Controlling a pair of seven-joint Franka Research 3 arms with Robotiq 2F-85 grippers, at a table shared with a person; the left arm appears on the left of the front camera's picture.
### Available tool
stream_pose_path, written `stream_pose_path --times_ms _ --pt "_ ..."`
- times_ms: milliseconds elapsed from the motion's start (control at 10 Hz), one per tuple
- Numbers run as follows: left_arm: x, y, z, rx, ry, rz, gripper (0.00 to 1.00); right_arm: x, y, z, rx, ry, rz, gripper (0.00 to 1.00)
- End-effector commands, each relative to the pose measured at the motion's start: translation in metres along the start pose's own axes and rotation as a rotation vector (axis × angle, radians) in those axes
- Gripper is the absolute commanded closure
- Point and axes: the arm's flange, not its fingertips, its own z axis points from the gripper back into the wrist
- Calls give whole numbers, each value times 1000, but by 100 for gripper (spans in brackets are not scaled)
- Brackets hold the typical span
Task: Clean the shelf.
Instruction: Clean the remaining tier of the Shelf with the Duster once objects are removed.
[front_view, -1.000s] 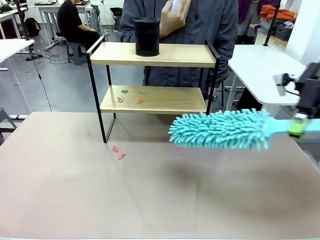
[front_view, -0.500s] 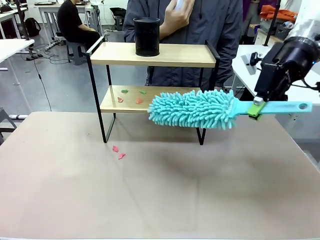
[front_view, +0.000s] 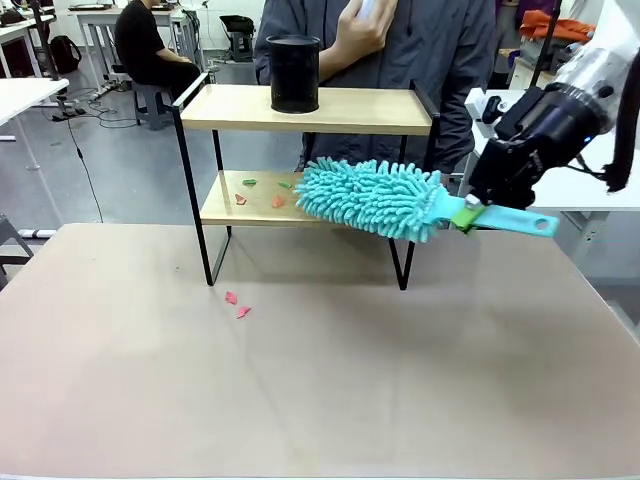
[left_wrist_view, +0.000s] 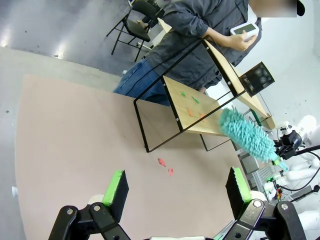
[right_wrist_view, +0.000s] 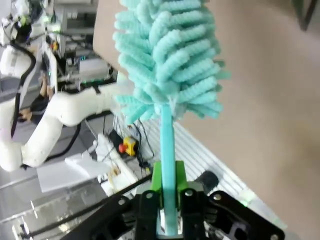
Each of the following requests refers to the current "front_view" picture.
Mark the person's grey jacket torso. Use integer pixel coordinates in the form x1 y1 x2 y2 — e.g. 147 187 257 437
253 0 499 177

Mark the black mesh cylinder container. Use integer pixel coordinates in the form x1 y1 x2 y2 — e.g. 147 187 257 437
265 34 322 115

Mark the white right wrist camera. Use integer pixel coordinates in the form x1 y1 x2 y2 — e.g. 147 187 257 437
463 87 509 138

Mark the seated person in black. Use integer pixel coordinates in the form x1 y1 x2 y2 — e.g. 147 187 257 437
114 0 202 87

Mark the black right arm cable sleeve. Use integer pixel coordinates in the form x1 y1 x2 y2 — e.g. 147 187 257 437
601 47 640 196

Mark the grey chair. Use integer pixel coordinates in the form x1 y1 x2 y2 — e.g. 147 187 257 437
0 213 37 293

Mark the white background desk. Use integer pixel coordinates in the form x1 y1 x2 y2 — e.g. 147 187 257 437
74 2 190 97

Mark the black backpack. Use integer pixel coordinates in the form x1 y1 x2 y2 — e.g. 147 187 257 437
49 34 83 75

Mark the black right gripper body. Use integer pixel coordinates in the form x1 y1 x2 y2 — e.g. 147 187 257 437
469 81 614 212

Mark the person's right forearm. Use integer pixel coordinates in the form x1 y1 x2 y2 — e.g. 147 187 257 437
318 42 362 85

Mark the black floor cable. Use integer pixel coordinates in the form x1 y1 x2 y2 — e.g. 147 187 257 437
65 117 106 225

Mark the white side table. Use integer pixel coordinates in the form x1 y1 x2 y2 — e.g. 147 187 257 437
0 77 71 127

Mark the person's right hand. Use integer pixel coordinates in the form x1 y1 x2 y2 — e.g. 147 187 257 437
335 0 389 52

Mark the wooden two-tier shelf black frame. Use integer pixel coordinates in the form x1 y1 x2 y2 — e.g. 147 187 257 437
172 71 442 292

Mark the orange cloth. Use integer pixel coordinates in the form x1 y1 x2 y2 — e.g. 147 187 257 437
519 9 598 45

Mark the black stand pole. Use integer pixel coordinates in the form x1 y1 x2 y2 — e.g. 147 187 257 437
528 0 562 92
31 0 71 84

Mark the grey stool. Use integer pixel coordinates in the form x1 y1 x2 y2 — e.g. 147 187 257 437
130 81 176 132

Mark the teal chenille duster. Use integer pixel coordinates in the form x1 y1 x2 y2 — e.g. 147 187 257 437
293 155 561 245

